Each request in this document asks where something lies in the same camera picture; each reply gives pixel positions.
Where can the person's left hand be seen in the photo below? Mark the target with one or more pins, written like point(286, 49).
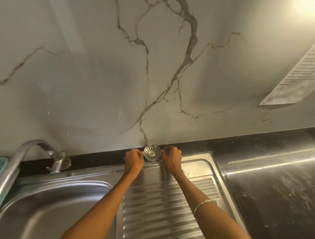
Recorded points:
point(133, 161)

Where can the silver bangle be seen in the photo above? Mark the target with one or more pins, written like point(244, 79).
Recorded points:
point(202, 206)

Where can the person's right hand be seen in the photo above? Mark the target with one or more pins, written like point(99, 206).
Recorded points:
point(172, 158)

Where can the person's left forearm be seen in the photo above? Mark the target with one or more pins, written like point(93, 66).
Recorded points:
point(98, 211)

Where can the stainless steel sink with drainboard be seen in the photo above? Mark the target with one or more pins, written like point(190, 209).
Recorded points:
point(118, 199)

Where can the person's right fingers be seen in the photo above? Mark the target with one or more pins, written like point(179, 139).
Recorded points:
point(165, 152)

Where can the teal plastic basket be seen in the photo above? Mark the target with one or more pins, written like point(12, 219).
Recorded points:
point(3, 177)

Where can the person's right forearm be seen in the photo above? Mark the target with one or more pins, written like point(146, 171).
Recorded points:
point(209, 209)

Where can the printed paper sheet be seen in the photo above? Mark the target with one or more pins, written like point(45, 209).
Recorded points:
point(292, 78)

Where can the chrome sink faucet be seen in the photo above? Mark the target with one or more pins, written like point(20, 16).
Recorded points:
point(27, 157)

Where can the round steel sink strainer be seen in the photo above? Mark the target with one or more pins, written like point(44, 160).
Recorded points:
point(152, 152)

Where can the person's left fingers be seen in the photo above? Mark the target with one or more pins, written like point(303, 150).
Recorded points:
point(139, 154)

